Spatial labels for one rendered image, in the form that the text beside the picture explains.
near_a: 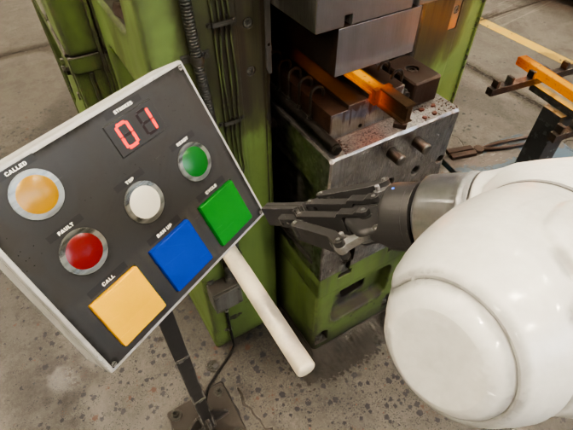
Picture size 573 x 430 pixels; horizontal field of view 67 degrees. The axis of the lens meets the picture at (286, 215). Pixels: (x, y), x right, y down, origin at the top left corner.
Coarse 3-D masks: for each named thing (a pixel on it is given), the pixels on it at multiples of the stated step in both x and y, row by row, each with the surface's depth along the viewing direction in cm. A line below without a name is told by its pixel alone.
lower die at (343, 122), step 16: (272, 32) 114; (272, 48) 111; (288, 48) 109; (272, 64) 105; (288, 64) 105; (304, 64) 103; (272, 80) 108; (304, 80) 100; (320, 80) 98; (336, 80) 98; (352, 80) 97; (384, 80) 98; (304, 96) 97; (320, 96) 96; (336, 96) 94; (352, 96) 94; (368, 96) 93; (304, 112) 100; (320, 112) 94; (336, 112) 92; (352, 112) 94; (368, 112) 96; (384, 112) 99; (336, 128) 94; (352, 128) 97
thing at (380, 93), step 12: (360, 72) 97; (372, 84) 94; (384, 84) 93; (372, 96) 93; (384, 96) 92; (396, 96) 89; (384, 108) 93; (396, 108) 90; (408, 108) 87; (396, 120) 90; (408, 120) 90
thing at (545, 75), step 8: (520, 56) 119; (528, 56) 119; (520, 64) 119; (528, 64) 117; (536, 64) 117; (528, 72) 118; (544, 72) 114; (552, 72) 114; (544, 80) 114; (552, 80) 112; (560, 80) 111; (552, 88) 113; (560, 88) 110; (568, 88) 109; (568, 96) 109
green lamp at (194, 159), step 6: (186, 150) 63; (192, 150) 64; (198, 150) 64; (186, 156) 63; (192, 156) 64; (198, 156) 64; (204, 156) 65; (186, 162) 63; (192, 162) 64; (198, 162) 64; (204, 162) 65; (186, 168) 63; (192, 168) 64; (198, 168) 64; (204, 168) 65; (192, 174) 64; (198, 174) 65
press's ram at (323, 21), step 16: (272, 0) 83; (288, 0) 78; (304, 0) 74; (320, 0) 71; (336, 0) 73; (352, 0) 75; (368, 0) 77; (384, 0) 79; (400, 0) 81; (416, 0) 84; (432, 0) 85; (304, 16) 76; (320, 16) 74; (336, 16) 75; (352, 16) 77; (368, 16) 79; (320, 32) 76
